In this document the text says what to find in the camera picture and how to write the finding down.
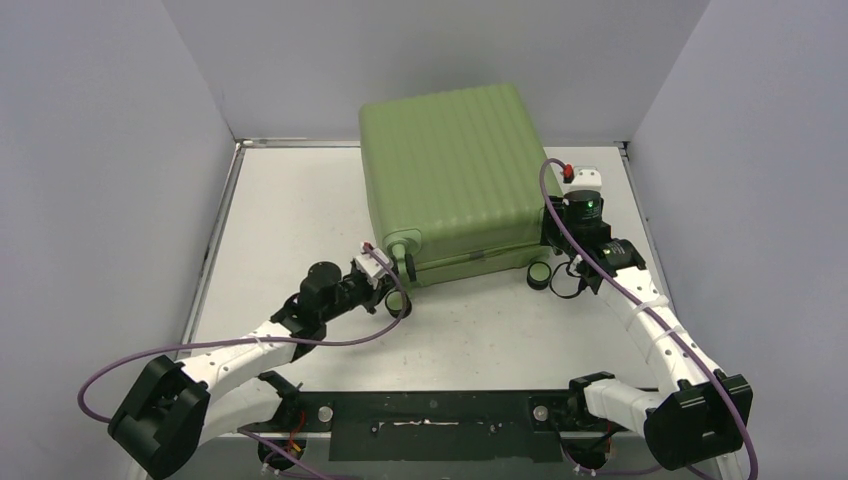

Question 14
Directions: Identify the green suitcase with blue lining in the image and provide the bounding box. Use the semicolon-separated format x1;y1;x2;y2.
359;83;560;290

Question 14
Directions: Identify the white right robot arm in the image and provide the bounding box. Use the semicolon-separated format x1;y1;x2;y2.
541;187;760;479

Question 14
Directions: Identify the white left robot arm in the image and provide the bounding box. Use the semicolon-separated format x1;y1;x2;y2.
107;255;401;479

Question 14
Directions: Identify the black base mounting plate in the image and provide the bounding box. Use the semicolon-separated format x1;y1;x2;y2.
249;390;619;463

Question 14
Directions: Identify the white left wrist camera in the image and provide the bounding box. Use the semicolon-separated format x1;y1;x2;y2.
353;242;393;290

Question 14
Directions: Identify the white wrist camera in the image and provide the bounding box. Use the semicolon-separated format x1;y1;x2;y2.
353;242;393;290
562;164;602;194

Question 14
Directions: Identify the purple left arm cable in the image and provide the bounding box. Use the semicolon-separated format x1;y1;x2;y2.
76;245;411;480

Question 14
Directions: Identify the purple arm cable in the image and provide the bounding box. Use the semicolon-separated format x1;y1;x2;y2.
537;157;760;480
76;245;411;480

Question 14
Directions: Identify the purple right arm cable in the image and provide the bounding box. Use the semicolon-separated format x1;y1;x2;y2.
537;157;760;480

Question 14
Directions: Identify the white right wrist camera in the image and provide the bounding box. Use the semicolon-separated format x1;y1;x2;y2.
562;164;602;194

